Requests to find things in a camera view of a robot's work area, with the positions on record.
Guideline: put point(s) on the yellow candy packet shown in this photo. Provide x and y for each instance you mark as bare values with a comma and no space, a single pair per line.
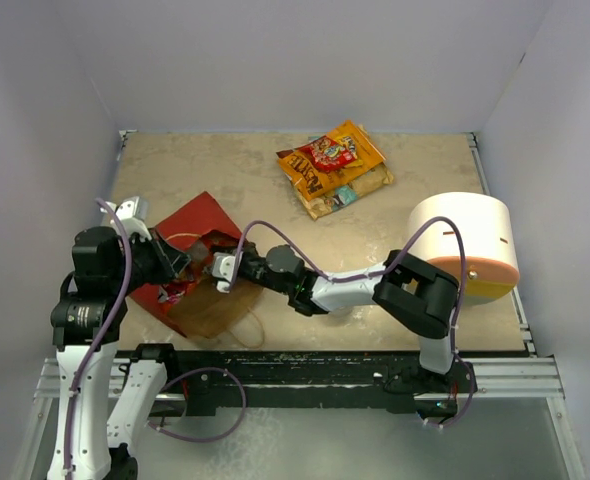
349,145

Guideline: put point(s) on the red rice cracker packet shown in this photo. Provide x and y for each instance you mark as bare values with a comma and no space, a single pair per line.
325,153

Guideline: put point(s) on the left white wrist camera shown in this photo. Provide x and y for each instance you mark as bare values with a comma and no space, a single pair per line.
131,213

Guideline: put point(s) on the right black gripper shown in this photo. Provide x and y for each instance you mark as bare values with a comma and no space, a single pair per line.
247,251

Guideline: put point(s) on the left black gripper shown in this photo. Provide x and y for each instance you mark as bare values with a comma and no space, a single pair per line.
169,262

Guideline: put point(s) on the clear tape roll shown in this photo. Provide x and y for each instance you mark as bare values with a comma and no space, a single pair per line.
345,312

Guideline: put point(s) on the large white paper roll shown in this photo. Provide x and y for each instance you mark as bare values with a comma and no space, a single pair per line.
485,227

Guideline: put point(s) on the colourful striped candy packet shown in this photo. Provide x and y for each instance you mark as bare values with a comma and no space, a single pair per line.
172,293

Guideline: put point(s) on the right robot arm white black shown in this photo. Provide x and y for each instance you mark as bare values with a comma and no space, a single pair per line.
420,296

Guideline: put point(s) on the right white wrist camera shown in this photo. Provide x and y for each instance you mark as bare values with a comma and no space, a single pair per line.
222,270

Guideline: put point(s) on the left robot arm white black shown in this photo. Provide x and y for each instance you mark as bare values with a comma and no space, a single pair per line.
97,440

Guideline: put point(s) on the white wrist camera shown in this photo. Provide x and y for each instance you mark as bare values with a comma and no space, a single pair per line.
222,270
131,213

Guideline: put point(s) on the red brown paper bag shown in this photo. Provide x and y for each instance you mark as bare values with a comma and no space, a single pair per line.
204,318

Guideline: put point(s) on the yellow kettle chips bag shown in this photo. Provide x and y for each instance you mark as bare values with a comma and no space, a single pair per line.
343,196

